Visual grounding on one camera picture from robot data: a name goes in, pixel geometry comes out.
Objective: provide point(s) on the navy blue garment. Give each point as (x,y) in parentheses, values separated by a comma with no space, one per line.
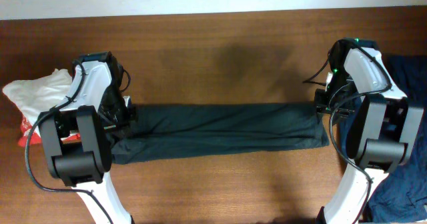
(401,197)

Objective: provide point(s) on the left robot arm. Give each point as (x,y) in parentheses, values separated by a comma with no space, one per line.
(78,134)

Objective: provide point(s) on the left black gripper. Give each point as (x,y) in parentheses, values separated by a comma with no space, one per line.
(121,126)

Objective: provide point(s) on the white folded shirt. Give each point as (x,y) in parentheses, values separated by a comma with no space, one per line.
(35,96)

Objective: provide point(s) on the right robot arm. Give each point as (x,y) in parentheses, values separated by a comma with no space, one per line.
(384,125)

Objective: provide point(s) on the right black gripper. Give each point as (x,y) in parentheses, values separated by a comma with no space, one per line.
(322,104)

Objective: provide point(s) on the black Nike t-shirt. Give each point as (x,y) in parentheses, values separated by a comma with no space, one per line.
(182,131)

